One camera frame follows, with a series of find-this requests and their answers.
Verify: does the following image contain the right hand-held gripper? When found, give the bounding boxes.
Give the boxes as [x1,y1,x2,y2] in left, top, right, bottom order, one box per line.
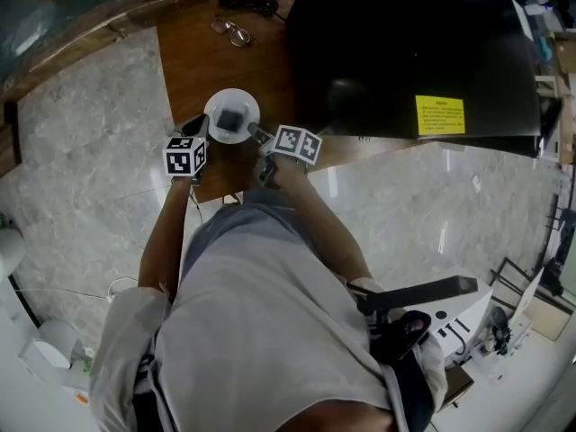
[247,121,323,189]

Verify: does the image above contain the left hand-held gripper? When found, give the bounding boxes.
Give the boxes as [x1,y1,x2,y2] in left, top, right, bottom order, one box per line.
[162,113,212,184]

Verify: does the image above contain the white round plate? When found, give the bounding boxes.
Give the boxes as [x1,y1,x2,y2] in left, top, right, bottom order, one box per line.
[203,87,261,144]

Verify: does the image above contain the black appliance with yellow label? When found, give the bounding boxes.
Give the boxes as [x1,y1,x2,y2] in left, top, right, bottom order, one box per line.
[284,0,563,158]

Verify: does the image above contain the person's left forearm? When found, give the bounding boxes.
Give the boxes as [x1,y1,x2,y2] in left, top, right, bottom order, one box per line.
[137,174,193,293]

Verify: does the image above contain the person's right forearm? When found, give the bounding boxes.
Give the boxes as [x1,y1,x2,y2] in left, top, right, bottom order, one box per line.
[274,162,374,287]

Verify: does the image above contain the person's grey jeans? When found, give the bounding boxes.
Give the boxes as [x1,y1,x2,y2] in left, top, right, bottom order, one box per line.
[182,186,325,269]

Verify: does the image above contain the thin-framed glasses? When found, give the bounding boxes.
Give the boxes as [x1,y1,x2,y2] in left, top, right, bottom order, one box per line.
[211,14,253,48]

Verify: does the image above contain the wooden steps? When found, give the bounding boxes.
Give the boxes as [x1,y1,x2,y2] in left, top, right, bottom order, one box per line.
[0,100,23,179]

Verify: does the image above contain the person's white shirt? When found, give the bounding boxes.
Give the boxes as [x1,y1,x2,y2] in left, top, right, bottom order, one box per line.
[89,204,449,432]

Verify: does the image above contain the white cylindrical device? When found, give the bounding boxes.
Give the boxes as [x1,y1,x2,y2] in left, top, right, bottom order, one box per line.
[0,227,26,283]

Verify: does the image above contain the white rounded appliance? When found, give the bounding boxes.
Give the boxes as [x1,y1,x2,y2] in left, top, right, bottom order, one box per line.
[17,319,91,380]

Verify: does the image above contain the white cabinet with black marks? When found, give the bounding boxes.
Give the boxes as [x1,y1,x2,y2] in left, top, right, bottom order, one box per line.
[427,276,494,359]

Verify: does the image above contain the person's face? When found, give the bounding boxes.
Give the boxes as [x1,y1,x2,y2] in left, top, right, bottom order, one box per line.
[287,397,400,432]

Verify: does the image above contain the brown box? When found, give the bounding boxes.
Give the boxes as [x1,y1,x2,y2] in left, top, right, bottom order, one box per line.
[443,362,474,409]

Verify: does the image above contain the black cable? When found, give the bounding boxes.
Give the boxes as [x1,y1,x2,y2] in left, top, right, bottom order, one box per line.
[218,0,287,22]

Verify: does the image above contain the white floor cable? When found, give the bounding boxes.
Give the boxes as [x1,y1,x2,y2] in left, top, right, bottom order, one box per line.
[107,275,140,305]

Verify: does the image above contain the black metal frame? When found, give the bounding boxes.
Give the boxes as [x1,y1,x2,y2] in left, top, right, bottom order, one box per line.
[490,204,576,305]

